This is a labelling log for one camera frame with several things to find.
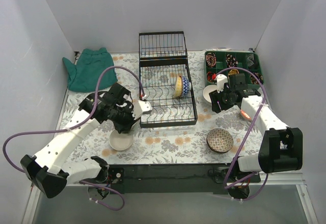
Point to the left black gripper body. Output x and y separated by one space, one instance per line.
126 123

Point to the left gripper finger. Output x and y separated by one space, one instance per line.
131 126
121 128

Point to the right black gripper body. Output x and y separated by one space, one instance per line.
216 104

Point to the plain white bowl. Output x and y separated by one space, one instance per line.
207 90

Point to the beige white bowl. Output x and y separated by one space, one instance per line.
120 141

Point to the blue zigzag red bowl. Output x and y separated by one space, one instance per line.
186 86

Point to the yellow sun pattern bowl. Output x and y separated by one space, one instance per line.
178 87

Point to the black wire dish rack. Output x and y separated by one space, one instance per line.
163 59

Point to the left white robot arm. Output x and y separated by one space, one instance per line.
47 169

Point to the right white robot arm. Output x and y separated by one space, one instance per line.
281 148

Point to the red floral pattern bowl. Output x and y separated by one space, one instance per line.
245 115

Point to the green compartment tray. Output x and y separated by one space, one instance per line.
246 62

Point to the red black coiled band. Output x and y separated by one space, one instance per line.
211 59

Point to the dark patterned bowl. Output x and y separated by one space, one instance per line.
219 140

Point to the green cloth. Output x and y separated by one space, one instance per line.
83 76

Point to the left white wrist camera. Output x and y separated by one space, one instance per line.
144 107

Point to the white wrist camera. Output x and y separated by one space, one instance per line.
220 81
144 107

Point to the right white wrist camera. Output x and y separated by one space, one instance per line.
220 81

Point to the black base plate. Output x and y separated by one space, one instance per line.
166 178

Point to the aluminium frame rail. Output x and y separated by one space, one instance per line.
274 198

